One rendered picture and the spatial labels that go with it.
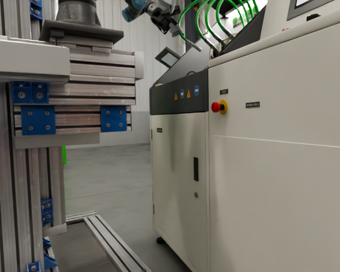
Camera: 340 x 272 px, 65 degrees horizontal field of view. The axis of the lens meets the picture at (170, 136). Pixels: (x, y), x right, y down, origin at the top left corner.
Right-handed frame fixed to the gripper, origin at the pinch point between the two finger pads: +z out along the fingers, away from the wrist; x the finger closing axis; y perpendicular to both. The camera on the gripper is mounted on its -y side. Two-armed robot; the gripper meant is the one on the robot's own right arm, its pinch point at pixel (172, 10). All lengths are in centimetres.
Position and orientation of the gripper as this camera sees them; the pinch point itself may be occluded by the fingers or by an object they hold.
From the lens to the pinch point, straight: 132.1
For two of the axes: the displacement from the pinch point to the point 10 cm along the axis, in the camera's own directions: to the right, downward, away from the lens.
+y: -9.2, 0.5, -3.9
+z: 0.2, 10.0, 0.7
